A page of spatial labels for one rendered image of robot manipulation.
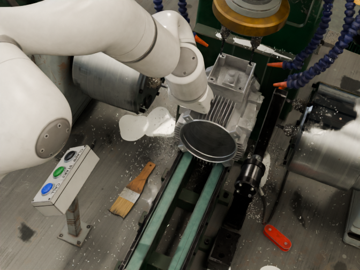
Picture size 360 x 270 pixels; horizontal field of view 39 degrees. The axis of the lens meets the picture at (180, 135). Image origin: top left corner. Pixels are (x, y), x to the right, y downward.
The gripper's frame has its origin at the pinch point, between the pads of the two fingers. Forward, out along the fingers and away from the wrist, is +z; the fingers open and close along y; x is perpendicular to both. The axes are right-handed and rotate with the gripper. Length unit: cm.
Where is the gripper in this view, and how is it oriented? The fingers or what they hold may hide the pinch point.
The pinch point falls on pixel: (194, 103)
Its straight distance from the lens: 128.1
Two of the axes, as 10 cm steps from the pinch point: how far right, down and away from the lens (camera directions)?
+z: 1.0, 1.9, 9.8
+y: 9.2, 3.4, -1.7
